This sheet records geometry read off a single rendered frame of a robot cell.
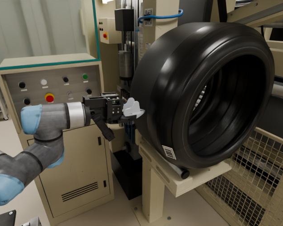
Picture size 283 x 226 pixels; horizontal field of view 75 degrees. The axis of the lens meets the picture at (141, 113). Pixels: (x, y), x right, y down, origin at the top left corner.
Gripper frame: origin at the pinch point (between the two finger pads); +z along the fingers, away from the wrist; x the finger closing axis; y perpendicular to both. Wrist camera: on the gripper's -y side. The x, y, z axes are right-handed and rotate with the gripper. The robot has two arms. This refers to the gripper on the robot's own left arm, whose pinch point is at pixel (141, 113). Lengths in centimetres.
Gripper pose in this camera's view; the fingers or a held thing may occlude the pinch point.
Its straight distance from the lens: 64.7
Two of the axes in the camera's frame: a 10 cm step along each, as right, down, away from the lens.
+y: 0.9, -9.2, -3.9
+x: -4.7, -3.8, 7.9
